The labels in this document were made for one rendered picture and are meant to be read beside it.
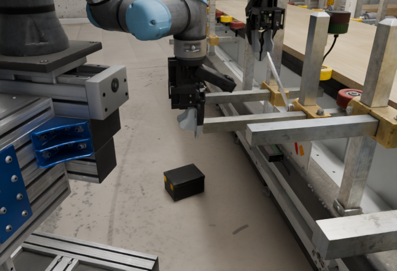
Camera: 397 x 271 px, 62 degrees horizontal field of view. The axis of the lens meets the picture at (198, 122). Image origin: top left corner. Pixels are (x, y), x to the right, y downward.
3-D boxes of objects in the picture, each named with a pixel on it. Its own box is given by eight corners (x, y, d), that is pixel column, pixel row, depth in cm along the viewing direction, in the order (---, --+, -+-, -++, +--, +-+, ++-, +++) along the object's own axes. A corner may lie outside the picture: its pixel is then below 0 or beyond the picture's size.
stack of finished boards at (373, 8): (420, 13, 799) (422, 6, 792) (336, 18, 734) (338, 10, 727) (394, 10, 865) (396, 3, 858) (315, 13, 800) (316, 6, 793)
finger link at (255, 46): (254, 65, 91) (256, 31, 87) (247, 60, 96) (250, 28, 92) (265, 65, 91) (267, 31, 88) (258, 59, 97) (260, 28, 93)
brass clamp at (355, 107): (383, 149, 58) (390, 124, 56) (341, 118, 70) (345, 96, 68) (414, 146, 59) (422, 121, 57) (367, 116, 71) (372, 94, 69)
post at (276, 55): (264, 128, 120) (278, -14, 99) (261, 124, 123) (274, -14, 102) (273, 127, 121) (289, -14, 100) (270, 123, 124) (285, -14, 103)
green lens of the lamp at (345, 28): (330, 33, 81) (331, 25, 80) (318, 29, 86) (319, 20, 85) (352, 33, 81) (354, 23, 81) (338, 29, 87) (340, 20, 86)
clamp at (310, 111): (311, 134, 85) (313, 117, 83) (289, 113, 97) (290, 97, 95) (331, 133, 86) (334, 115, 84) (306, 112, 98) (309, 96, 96)
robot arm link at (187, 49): (202, 33, 78) (210, 41, 71) (202, 53, 80) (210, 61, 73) (171, 35, 77) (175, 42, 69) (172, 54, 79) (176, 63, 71)
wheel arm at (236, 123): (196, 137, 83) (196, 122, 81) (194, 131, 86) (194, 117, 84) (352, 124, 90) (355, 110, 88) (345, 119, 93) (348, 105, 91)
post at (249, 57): (243, 97, 142) (250, -16, 122) (240, 94, 146) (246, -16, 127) (253, 97, 142) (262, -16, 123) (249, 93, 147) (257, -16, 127)
